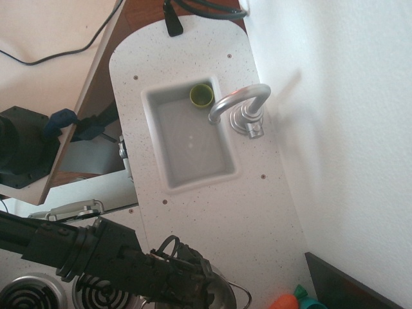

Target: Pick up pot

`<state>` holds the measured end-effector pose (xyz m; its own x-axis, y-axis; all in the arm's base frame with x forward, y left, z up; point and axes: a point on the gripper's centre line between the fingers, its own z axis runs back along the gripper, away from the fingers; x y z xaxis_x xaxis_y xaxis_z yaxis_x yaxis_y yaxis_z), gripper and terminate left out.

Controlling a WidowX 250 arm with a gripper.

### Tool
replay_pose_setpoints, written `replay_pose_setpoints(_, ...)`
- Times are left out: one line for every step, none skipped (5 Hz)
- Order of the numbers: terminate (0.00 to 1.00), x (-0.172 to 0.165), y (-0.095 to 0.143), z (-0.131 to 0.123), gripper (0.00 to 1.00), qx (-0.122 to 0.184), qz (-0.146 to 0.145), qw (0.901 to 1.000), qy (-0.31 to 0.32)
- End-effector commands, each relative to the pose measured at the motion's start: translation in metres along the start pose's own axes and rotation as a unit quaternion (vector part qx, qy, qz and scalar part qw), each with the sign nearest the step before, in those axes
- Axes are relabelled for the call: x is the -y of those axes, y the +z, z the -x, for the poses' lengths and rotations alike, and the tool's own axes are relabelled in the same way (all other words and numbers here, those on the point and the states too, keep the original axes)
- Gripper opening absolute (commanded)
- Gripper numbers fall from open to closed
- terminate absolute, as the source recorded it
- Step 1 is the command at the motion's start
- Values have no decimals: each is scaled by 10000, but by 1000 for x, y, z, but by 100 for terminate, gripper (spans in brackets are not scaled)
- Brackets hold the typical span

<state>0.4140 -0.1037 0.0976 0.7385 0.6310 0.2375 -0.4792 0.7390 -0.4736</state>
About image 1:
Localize green plastic cup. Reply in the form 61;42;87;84
189;84;214;108

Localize silver metal pot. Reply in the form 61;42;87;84
154;259;252;308

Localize blue clamp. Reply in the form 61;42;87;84
43;108;79;138

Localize dark green hose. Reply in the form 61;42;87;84
173;0;252;21

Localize black cable on wall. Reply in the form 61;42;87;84
0;0;125;67

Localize wooden side panel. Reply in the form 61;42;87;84
35;1;164;205

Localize grey oven door handle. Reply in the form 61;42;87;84
28;199;105;221

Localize grey toy sink basin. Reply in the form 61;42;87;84
141;75;240;194

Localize orange toy carrot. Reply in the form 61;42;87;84
268;294;299;309

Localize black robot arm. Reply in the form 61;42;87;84
1;212;215;308

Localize stove burner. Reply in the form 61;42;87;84
1;273;68;308
72;274;141;309

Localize black backsplash panel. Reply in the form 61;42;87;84
304;252;402;309

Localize right stove burner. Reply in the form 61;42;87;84
72;274;141;309

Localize teal plastic toy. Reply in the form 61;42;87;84
293;285;327;309

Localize left stove burner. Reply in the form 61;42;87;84
1;273;68;308

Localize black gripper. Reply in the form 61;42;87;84
120;236;214;308

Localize silver toy faucet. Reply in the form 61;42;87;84
208;84;271;139

